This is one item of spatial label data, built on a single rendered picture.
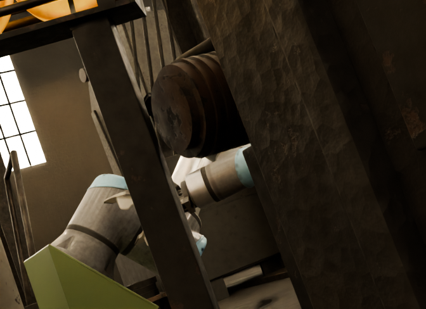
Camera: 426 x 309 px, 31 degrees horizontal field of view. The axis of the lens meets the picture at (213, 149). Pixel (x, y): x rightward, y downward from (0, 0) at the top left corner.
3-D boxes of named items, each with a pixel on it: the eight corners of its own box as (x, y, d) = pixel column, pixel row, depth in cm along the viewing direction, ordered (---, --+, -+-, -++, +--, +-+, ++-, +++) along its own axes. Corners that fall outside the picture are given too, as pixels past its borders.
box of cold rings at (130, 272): (290, 259, 542) (246, 144, 552) (369, 238, 462) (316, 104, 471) (135, 323, 483) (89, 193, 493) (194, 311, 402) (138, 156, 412)
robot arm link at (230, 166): (264, 170, 187) (266, 187, 178) (218, 191, 189) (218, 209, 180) (246, 138, 184) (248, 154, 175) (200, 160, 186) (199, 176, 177)
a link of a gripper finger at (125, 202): (104, 203, 179) (144, 206, 180) (105, 189, 184) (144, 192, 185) (103, 214, 180) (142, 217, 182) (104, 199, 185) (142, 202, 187)
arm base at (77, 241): (35, 260, 201) (54, 228, 206) (97, 295, 205) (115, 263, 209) (48, 249, 185) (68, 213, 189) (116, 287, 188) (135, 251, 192)
